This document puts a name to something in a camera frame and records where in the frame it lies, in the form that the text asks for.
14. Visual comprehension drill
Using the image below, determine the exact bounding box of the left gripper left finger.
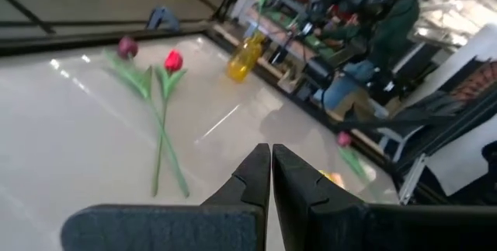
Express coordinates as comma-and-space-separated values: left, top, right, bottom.
61, 143, 272, 251

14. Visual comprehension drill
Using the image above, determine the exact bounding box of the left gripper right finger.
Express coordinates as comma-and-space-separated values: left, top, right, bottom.
272, 144, 497, 251

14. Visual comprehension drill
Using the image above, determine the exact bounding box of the yellow tulip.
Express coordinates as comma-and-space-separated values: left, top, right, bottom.
318, 169, 335, 185

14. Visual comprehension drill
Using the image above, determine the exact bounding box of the dark red tulip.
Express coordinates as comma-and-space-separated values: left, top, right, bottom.
103, 36, 191, 199
335, 131, 370, 180

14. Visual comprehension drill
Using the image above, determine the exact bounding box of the yellow glass vase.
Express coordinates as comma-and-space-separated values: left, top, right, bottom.
227, 31, 267, 84

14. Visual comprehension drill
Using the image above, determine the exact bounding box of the glossy white table sheet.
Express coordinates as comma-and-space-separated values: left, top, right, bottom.
0, 35, 401, 251

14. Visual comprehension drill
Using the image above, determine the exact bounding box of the person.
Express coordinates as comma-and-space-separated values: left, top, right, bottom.
314, 0, 451, 122

